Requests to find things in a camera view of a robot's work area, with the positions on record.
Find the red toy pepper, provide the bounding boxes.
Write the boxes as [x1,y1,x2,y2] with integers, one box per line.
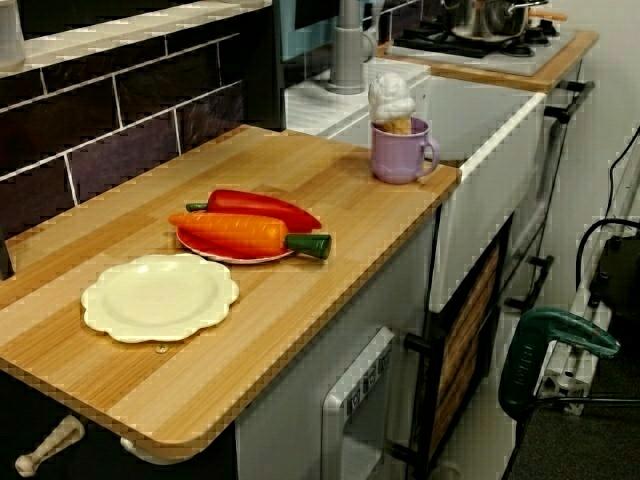
[185,189,323,232]

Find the orange toy carrot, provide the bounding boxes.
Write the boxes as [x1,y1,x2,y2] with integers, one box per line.
[168,212,333,260]

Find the red round plate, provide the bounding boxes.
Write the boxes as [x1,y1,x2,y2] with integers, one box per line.
[175,224,297,265]

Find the purple plastic mug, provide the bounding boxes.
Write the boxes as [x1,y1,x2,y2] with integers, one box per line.
[369,117,442,185]

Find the white toy kitchen cabinet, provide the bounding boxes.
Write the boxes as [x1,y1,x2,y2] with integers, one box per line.
[234,214,441,480]

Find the white toy ice cream cone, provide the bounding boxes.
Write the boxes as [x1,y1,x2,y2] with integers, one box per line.
[368,72,417,136]

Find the grey toy dispenser panel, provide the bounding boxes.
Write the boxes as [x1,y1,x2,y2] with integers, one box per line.
[321,327,396,480]

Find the black framed wooden oven door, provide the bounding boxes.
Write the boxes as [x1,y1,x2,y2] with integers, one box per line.
[403,212,516,469]

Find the white toy sink unit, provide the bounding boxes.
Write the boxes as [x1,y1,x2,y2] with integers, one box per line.
[284,57,549,314]

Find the cream scalloped plate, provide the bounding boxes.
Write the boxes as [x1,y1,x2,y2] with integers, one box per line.
[80,253,242,344]

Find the grey toy faucet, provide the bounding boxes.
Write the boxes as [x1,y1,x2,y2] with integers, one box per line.
[327,0,376,96]

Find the steel cooking pot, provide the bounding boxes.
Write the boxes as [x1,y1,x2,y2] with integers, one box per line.
[442,0,549,42]

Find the white bone-shaped hook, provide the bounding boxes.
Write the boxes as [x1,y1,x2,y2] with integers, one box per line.
[14,415,85,477]
[119,436,201,464]

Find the grey toy stove top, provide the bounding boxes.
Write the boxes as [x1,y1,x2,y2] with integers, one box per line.
[384,19,576,76]

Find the black power supply box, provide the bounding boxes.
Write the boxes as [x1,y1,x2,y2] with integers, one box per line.
[588,234,640,321]

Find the black metal drawer handle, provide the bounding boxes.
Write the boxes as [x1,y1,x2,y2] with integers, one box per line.
[543,79,596,124]
[504,255,555,311]

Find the thick black looped cable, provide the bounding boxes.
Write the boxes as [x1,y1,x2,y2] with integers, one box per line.
[574,218,640,301]

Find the aluminium extrusion rail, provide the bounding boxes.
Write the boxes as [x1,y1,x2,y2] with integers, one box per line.
[532,214,636,416]

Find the thin black cable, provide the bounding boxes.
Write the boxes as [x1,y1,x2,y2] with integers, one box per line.
[606,134,640,221]

